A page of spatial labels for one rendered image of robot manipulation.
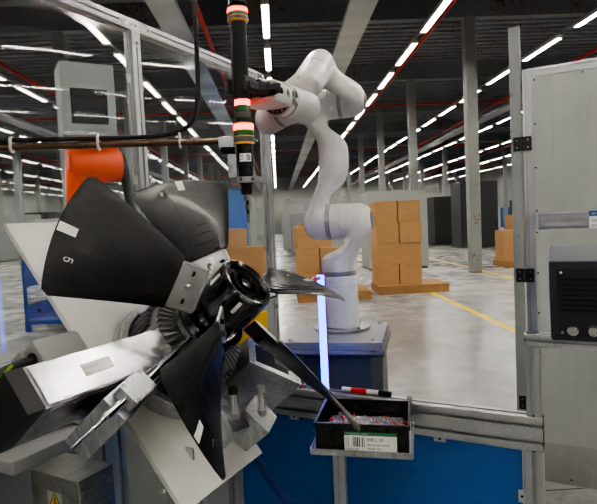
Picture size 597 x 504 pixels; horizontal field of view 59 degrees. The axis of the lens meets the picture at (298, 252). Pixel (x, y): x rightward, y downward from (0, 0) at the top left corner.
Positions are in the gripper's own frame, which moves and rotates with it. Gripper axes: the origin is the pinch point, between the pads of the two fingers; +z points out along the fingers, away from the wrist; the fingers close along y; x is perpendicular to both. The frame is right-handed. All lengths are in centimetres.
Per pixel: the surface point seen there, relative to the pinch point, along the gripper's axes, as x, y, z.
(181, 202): -23.7, 16.6, 1.8
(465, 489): -99, -37, -35
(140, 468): -111, 70, -32
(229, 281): -39.7, -4.9, 15.3
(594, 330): -55, -66, -30
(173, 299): -42.5, 4.6, 20.3
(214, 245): -33.5, 6.1, 4.4
